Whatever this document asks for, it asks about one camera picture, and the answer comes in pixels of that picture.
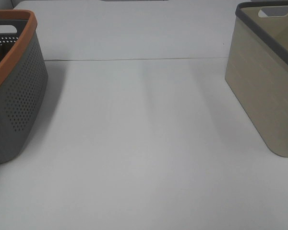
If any beige basket with grey rim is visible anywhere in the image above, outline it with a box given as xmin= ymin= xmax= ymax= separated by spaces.
xmin=225 ymin=0 xmax=288 ymax=157

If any grey basket with orange rim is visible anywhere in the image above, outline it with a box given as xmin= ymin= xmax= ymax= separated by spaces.
xmin=0 ymin=10 xmax=48 ymax=164

